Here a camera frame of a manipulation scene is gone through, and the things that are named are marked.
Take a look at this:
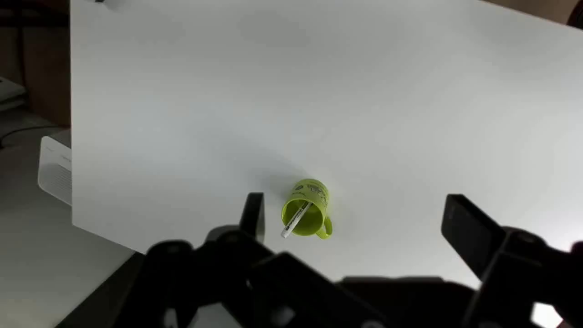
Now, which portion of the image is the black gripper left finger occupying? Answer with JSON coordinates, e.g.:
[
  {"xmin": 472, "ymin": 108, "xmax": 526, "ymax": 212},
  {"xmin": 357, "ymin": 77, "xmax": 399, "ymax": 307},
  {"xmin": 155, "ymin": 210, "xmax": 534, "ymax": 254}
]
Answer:
[{"xmin": 56, "ymin": 192, "xmax": 390, "ymax": 328}]

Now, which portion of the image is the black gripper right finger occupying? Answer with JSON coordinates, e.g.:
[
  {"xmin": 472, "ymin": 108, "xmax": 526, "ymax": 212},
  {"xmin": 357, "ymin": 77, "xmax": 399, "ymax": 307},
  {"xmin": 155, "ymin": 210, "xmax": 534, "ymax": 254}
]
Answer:
[{"xmin": 441, "ymin": 194, "xmax": 583, "ymax": 328}]

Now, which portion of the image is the blue capped white marker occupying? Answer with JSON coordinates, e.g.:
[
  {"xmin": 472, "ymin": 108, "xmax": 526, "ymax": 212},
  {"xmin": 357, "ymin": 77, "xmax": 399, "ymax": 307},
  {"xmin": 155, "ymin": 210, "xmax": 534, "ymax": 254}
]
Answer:
[{"xmin": 278, "ymin": 203, "xmax": 313, "ymax": 239}]

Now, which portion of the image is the yellow-green printed mug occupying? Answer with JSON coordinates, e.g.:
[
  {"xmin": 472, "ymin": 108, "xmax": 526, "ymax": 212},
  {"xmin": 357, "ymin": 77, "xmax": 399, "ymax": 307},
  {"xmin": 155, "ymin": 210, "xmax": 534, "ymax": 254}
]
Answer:
[{"xmin": 278, "ymin": 177, "xmax": 335, "ymax": 241}]

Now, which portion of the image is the white flat panel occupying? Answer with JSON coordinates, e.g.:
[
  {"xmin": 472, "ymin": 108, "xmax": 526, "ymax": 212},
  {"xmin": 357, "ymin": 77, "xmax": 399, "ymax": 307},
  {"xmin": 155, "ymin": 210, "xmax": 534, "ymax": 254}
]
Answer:
[{"xmin": 36, "ymin": 135, "xmax": 74, "ymax": 210}]

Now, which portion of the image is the brown wooden furniture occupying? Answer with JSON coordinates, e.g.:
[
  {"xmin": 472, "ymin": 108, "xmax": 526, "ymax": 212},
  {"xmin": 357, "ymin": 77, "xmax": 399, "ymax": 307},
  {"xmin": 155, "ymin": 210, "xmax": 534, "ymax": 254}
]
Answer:
[{"xmin": 20, "ymin": 0, "xmax": 73, "ymax": 130}]

